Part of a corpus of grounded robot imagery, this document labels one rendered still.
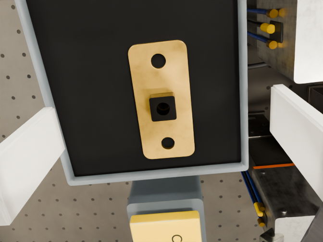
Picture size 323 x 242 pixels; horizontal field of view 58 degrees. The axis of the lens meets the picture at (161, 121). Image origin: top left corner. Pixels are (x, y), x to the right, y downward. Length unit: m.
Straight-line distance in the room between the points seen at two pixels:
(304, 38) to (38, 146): 0.21
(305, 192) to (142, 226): 0.26
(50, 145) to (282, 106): 0.13
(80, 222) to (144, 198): 0.65
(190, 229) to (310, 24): 0.19
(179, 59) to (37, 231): 0.85
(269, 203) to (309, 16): 0.25
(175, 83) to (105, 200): 0.67
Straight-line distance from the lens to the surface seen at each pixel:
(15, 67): 0.76
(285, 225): 0.42
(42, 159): 0.17
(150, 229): 0.26
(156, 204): 0.27
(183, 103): 0.20
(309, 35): 0.27
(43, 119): 0.17
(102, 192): 0.83
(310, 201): 0.44
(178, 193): 0.28
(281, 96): 0.16
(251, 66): 0.37
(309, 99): 0.74
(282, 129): 0.17
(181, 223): 0.26
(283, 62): 0.29
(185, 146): 0.21
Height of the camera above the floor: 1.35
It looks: 68 degrees down
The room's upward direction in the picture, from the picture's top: 175 degrees counter-clockwise
